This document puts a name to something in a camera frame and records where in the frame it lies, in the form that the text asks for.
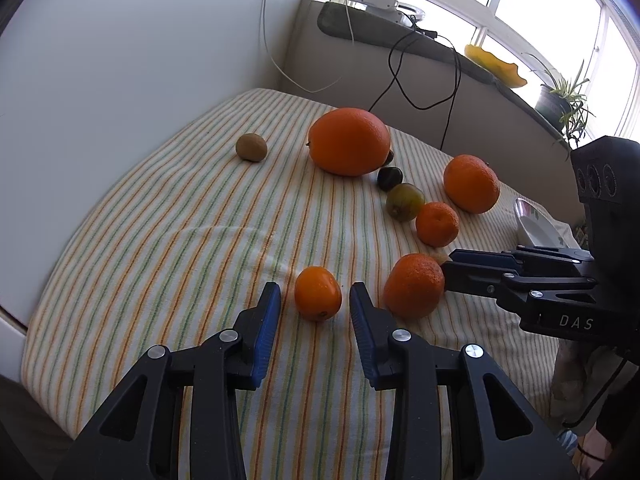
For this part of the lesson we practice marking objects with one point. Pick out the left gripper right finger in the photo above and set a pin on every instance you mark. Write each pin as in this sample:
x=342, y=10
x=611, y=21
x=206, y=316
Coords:
x=495, y=432

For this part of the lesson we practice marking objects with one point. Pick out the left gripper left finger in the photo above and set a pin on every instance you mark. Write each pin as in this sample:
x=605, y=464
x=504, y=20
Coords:
x=135, y=433

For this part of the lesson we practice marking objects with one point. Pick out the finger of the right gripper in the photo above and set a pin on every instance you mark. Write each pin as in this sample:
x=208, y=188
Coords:
x=487, y=258
x=487, y=279

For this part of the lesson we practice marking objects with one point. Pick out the small mandarin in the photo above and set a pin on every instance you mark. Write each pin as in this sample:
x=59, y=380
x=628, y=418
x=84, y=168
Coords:
x=437, y=224
x=317, y=295

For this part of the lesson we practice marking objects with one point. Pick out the medium mandarin orange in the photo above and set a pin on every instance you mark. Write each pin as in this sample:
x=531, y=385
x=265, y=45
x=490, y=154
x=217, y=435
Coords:
x=414, y=287

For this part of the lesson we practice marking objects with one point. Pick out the large rough orange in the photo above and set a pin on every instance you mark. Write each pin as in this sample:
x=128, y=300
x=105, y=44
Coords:
x=471, y=184

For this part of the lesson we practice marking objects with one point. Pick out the green kiwi fruit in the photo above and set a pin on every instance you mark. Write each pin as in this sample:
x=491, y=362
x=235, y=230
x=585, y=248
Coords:
x=404, y=202

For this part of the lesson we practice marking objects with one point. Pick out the dark plum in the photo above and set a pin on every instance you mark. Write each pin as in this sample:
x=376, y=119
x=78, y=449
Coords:
x=389, y=158
x=389, y=177

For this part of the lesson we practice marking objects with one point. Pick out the small mandarin front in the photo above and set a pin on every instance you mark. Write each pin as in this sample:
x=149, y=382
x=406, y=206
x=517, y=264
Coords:
x=317, y=295

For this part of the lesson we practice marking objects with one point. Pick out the large smooth orange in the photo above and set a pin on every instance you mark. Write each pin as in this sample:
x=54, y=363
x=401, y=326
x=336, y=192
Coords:
x=348, y=142

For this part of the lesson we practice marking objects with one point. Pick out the brown kiwi fruit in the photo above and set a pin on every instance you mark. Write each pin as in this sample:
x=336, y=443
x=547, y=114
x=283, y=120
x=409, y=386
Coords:
x=251, y=147

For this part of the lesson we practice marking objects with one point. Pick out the floral white plate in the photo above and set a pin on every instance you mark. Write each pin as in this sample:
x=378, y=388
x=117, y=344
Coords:
x=535, y=228

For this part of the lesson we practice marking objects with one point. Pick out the potted spider plant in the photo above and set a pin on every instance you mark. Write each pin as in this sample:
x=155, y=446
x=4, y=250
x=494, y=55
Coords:
x=563, y=103

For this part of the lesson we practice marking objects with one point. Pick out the striped tablecloth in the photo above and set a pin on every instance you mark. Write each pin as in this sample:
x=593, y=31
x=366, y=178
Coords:
x=189, y=238

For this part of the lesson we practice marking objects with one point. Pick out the yellow glass dish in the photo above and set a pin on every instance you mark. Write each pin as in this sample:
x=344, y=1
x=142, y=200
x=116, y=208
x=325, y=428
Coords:
x=507, y=73

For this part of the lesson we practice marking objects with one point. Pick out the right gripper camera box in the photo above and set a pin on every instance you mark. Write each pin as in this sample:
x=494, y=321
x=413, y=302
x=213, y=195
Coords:
x=607, y=177

